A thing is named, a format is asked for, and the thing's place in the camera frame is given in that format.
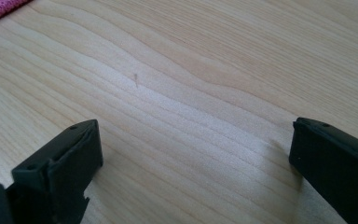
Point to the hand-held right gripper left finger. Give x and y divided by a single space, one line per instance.
65 165

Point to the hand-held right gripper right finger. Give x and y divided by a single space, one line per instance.
335 161

